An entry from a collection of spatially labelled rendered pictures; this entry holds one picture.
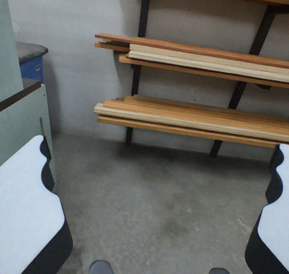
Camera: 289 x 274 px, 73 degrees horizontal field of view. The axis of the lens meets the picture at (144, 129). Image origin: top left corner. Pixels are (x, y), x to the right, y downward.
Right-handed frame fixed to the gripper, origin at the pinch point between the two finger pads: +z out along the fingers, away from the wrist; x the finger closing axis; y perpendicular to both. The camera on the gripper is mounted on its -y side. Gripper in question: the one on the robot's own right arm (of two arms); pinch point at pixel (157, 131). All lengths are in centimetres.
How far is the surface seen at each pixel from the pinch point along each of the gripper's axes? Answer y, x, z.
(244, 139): 80, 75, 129
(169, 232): 126, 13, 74
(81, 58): 27, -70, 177
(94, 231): 119, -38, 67
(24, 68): 27, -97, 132
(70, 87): 56, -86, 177
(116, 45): 11, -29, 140
